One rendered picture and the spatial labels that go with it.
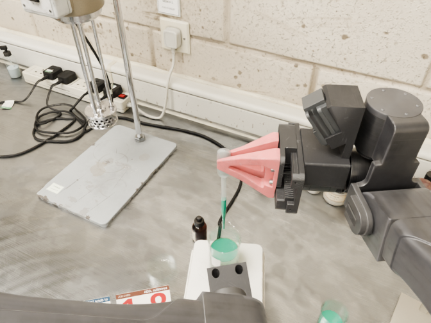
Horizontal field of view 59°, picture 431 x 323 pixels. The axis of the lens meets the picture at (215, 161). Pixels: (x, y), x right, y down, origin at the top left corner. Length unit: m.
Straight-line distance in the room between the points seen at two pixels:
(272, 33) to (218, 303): 0.71
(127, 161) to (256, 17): 0.45
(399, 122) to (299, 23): 0.51
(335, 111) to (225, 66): 0.62
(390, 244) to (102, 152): 0.76
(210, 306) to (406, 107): 0.28
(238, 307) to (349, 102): 0.23
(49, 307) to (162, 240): 0.54
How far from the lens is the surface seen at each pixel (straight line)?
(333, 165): 0.44
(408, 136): 0.42
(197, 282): 0.63
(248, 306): 0.31
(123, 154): 0.98
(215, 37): 0.98
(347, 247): 0.82
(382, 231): 0.42
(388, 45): 0.86
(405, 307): 0.78
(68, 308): 0.27
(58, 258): 0.82
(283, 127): 0.48
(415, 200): 0.44
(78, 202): 0.89
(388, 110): 0.43
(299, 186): 0.43
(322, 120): 0.41
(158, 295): 0.69
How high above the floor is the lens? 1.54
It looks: 42 degrees down
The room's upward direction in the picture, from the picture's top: straight up
